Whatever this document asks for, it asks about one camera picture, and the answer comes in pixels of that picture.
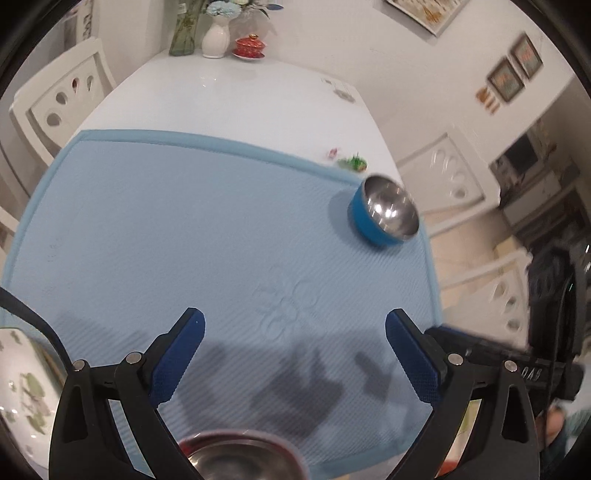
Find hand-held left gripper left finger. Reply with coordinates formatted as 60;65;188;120
50;307;206;480

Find white carved shelf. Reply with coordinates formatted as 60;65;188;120
60;0;100;47

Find hexagonal plate green tree print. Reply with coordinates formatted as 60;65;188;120
0;288;70;467

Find clear glass vase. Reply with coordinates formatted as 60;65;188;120
168;0;206;57

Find large framed flower painting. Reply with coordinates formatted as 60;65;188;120
385;0;472;37

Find blue steel bowl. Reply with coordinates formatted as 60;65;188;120
347;174;421;247

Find small framed picture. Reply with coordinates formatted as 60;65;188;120
487;58;525;102
510;33;543;78

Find red steel bowl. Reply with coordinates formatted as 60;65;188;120
178;429;310;480

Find light blue textured table mat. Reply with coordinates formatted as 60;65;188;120
0;129;443;480

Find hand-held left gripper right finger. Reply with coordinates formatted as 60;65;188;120
385;308;542;480

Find white ceramic vase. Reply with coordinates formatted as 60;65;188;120
202;16;230;59

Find white dining chair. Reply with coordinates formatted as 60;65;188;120
396;133;485;222
438;251;532;342
9;38;118;167
0;203;21;259

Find green strawberry toy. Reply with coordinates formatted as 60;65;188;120
337;154;369;174

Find blue and white artificial flowers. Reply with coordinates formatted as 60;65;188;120
205;0;284;19

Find microwave oven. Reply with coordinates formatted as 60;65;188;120
490;134;548;178

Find orange wall ornaments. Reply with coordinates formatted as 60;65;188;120
475;87;502;114

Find red lidded teacup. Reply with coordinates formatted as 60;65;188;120
232;34;267;61

